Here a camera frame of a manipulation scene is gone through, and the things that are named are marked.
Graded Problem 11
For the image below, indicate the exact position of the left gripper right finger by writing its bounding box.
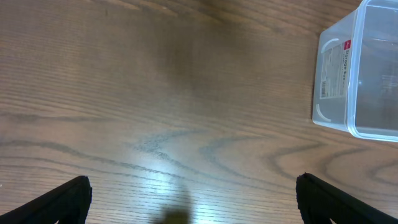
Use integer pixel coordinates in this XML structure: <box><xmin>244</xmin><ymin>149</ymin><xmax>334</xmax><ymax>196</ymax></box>
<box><xmin>295</xmin><ymin>173</ymin><xmax>397</xmax><ymax>224</ymax></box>

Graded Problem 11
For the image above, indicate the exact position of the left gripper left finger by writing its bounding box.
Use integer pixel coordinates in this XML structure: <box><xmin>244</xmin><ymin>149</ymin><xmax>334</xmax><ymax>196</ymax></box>
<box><xmin>1</xmin><ymin>175</ymin><xmax>92</xmax><ymax>224</ymax></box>

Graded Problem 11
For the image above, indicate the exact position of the clear plastic storage container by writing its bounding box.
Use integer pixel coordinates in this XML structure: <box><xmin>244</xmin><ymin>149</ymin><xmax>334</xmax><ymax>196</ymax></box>
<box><xmin>312</xmin><ymin>0</ymin><xmax>397</xmax><ymax>142</ymax></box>

